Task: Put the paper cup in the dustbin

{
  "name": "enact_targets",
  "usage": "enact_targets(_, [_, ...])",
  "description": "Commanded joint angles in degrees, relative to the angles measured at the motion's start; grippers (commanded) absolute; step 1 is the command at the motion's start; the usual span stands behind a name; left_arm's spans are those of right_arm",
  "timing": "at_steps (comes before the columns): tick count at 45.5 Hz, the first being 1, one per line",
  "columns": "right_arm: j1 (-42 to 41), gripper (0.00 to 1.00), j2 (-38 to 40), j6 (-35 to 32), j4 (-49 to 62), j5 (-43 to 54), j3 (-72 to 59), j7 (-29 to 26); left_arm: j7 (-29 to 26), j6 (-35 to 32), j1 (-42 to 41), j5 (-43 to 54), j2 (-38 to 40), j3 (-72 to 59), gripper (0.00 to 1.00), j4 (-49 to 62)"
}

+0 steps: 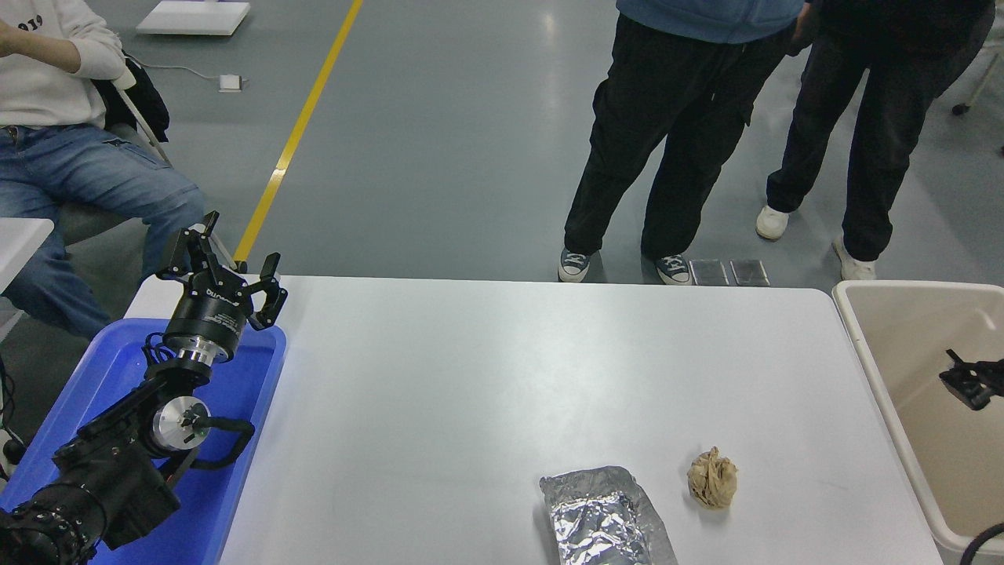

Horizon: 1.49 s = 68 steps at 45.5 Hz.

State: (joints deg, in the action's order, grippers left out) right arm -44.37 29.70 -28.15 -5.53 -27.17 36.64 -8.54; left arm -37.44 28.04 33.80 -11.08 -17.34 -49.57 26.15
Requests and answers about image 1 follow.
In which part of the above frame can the white wheeled chair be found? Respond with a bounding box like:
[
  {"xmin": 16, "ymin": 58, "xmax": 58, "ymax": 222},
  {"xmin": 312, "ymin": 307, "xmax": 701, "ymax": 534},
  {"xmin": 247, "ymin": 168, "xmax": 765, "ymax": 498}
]
[{"xmin": 951, "ymin": 43, "xmax": 1004, "ymax": 158}]

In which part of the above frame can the crinkled foil tray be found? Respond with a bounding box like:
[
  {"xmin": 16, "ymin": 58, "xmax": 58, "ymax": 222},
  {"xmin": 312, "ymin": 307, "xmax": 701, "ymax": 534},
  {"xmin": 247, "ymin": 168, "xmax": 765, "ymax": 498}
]
[{"xmin": 539, "ymin": 465, "xmax": 679, "ymax": 565}]

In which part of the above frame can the white flat board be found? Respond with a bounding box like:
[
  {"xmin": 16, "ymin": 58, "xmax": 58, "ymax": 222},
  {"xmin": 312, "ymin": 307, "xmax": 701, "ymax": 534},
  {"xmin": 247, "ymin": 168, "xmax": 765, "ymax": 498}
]
[{"xmin": 136, "ymin": 0, "xmax": 252, "ymax": 37}]

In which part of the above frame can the crumpled tan paper ball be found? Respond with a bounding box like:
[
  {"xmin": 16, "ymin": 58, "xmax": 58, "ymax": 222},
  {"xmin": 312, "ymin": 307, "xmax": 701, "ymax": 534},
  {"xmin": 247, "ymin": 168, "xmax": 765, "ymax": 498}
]
[{"xmin": 687, "ymin": 447, "xmax": 739, "ymax": 510}]

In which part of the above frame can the large pale bin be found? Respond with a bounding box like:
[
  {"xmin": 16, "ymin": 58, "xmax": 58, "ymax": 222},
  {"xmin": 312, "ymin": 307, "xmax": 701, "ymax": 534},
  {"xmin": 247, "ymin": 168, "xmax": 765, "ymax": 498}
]
[{"xmin": 831, "ymin": 279, "xmax": 1004, "ymax": 565}]

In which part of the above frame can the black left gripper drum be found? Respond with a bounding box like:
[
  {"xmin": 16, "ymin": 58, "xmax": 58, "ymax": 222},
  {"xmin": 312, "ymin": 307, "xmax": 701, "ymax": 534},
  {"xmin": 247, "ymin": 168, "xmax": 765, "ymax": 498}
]
[{"xmin": 165, "ymin": 284, "xmax": 253, "ymax": 352}]

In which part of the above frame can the black hanging cable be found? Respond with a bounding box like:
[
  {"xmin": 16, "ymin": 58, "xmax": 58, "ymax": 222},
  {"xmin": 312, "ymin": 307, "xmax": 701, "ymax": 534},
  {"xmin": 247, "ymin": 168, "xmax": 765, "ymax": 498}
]
[{"xmin": 0, "ymin": 357, "xmax": 27, "ymax": 481}]

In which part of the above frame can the thin grey floor cable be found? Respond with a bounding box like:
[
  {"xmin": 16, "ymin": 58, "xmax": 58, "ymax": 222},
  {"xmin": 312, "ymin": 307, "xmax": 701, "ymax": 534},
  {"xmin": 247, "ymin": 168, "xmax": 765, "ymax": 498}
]
[{"xmin": 125, "ymin": 53, "xmax": 222, "ymax": 81}]

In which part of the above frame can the seated person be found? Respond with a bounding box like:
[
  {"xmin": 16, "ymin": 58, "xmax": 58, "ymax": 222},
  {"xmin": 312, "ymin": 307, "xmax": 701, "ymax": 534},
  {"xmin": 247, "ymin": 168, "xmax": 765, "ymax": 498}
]
[{"xmin": 0, "ymin": 0, "xmax": 206, "ymax": 340}]

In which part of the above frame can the white side table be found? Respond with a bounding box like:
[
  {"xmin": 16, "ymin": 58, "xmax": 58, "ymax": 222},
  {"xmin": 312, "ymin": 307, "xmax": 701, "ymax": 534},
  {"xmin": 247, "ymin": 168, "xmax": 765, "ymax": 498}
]
[{"xmin": 0, "ymin": 217, "xmax": 55, "ymax": 293}]

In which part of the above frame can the blue plastic tray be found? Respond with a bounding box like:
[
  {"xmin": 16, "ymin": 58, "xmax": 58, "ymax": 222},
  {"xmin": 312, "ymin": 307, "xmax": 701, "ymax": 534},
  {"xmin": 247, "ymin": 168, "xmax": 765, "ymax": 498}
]
[{"xmin": 0, "ymin": 318, "xmax": 287, "ymax": 565}]

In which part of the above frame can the black bag on chair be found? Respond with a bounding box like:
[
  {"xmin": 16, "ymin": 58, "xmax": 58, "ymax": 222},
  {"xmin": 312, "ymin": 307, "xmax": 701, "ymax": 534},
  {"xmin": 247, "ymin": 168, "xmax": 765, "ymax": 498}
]
[{"xmin": 90, "ymin": 52, "xmax": 172, "ymax": 144}]

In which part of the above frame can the grey folding chair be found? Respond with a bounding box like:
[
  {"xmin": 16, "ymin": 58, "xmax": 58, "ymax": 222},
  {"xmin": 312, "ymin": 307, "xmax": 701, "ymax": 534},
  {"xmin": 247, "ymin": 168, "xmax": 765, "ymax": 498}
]
[{"xmin": 59, "ymin": 67, "xmax": 240, "ymax": 274}]

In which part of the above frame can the standing person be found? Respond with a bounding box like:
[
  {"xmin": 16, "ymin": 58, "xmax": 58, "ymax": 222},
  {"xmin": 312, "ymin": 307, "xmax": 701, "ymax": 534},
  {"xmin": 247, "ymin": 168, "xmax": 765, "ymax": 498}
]
[
  {"xmin": 558, "ymin": 0, "xmax": 813, "ymax": 286},
  {"xmin": 755, "ymin": 0, "xmax": 997, "ymax": 282}
]

